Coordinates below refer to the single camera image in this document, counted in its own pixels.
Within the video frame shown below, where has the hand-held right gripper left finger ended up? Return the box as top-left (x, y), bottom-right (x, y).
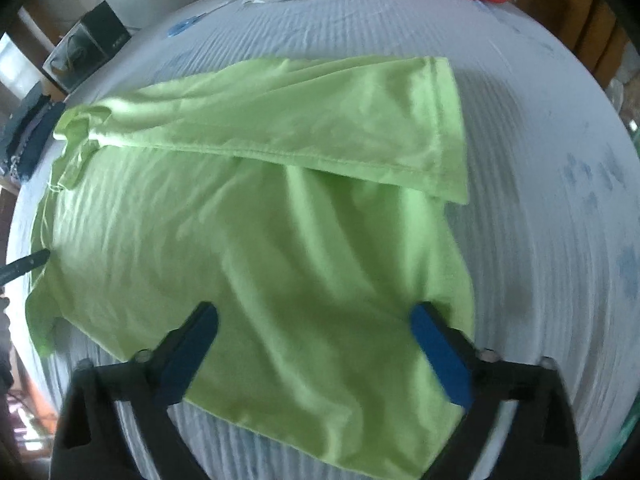
top-left (49, 301), bottom-right (219, 480)

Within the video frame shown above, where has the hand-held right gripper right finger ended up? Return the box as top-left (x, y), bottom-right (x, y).
top-left (409, 301), bottom-right (583, 480)

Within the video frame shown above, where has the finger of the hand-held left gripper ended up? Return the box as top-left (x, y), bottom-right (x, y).
top-left (0, 248), bottom-right (52, 286)

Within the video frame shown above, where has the light green t-shirt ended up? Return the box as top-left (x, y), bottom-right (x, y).
top-left (25, 56), bottom-right (477, 480)

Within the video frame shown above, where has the white ribbed bed sheet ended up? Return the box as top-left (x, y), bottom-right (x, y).
top-left (6, 0), bottom-right (640, 480)

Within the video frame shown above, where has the black box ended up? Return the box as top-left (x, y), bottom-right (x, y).
top-left (42, 0), bottom-right (132, 95)

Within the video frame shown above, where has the wooden headboard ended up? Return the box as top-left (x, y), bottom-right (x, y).
top-left (515, 0), bottom-right (632, 92)

